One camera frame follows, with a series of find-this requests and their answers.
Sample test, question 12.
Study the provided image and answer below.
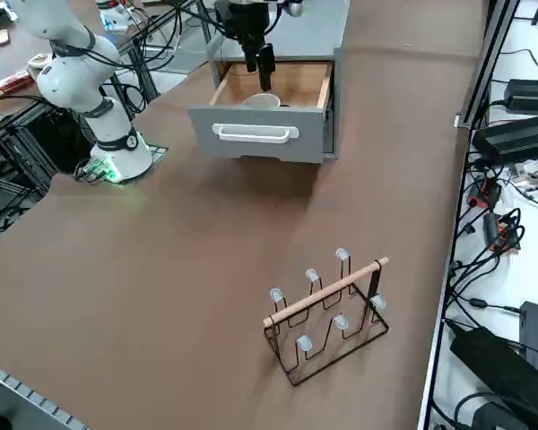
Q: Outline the white cup with dark handle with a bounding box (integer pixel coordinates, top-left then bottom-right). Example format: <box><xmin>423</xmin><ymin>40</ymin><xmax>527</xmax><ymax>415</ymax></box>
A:
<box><xmin>243</xmin><ymin>92</ymin><xmax>292</xmax><ymax>110</ymax></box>

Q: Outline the black cable with ferrite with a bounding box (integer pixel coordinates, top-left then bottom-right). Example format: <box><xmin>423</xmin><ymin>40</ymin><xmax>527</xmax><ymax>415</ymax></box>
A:
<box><xmin>443</xmin><ymin>293</ymin><xmax>524</xmax><ymax>314</ymax></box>

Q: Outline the dark ribbed power adapter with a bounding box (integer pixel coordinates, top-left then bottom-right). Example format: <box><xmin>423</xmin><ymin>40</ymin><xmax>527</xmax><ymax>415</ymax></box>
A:
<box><xmin>472</xmin><ymin>113</ymin><xmax>538</xmax><ymax>166</ymax></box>

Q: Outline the white device with blue light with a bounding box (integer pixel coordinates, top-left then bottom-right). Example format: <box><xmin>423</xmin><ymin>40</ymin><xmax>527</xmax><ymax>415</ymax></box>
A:
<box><xmin>96</xmin><ymin>0</ymin><xmax>131</xmax><ymax>33</ymax></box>

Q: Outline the gray drawer with white handle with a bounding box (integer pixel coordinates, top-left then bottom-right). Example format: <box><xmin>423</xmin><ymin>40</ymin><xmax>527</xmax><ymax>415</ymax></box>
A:
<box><xmin>187</xmin><ymin>60</ymin><xmax>336</xmax><ymax>166</ymax></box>

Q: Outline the red and black device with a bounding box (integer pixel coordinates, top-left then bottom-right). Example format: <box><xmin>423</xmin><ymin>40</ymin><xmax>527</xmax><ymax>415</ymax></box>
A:
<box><xmin>468</xmin><ymin>176</ymin><xmax>504</xmax><ymax>211</ymax></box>

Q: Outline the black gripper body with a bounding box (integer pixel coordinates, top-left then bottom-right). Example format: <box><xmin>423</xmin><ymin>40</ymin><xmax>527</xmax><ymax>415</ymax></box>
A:
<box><xmin>214</xmin><ymin>0</ymin><xmax>280</xmax><ymax>45</ymax></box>

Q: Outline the orange and black device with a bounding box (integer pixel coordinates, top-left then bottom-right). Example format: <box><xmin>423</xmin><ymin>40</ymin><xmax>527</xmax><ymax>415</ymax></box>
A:
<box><xmin>482</xmin><ymin>210</ymin><xmax>526</xmax><ymax>257</ymax></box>

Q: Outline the black wire cup rack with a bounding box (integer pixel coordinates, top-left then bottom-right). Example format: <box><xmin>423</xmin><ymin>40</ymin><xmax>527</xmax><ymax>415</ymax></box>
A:
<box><xmin>263</xmin><ymin>247</ymin><xmax>390</xmax><ymax>387</ymax></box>

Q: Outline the small printed box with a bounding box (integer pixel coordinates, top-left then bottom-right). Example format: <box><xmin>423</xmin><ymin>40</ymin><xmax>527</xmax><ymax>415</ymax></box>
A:
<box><xmin>25</xmin><ymin>52</ymin><xmax>55</xmax><ymax>72</ymax></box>

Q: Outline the thin black cable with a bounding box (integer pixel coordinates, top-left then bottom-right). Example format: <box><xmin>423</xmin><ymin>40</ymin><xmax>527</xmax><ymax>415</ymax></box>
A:
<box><xmin>488</xmin><ymin>47</ymin><xmax>538</xmax><ymax>69</ymax></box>

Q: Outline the red packet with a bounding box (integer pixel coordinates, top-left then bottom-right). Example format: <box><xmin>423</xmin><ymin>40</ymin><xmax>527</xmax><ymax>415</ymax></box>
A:
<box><xmin>0</xmin><ymin>73</ymin><xmax>33</xmax><ymax>98</ymax></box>

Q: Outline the slotted aluminium edge rail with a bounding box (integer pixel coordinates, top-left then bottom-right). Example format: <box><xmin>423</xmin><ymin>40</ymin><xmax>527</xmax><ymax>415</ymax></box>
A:
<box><xmin>0</xmin><ymin>357</ymin><xmax>90</xmax><ymax>430</ymax></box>

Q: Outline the aluminium profile post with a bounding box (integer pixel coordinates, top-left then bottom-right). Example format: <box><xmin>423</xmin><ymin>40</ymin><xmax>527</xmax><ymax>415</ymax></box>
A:
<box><xmin>456</xmin><ymin>0</ymin><xmax>521</xmax><ymax>129</ymax></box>

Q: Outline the large black power brick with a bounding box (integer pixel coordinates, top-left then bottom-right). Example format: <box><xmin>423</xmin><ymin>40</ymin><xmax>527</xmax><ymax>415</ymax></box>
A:
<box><xmin>449</xmin><ymin>324</ymin><xmax>538</xmax><ymax>407</ymax></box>

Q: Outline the black power adapter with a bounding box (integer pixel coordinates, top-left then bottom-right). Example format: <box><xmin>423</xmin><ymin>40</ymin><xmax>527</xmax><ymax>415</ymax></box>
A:
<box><xmin>504</xmin><ymin>78</ymin><xmax>538</xmax><ymax>114</ymax></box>

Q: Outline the gray steel drawer cabinet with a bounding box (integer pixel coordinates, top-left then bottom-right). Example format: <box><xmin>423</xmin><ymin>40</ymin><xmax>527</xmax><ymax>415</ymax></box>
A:
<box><xmin>204</xmin><ymin>0</ymin><xmax>351</xmax><ymax>161</ymax></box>

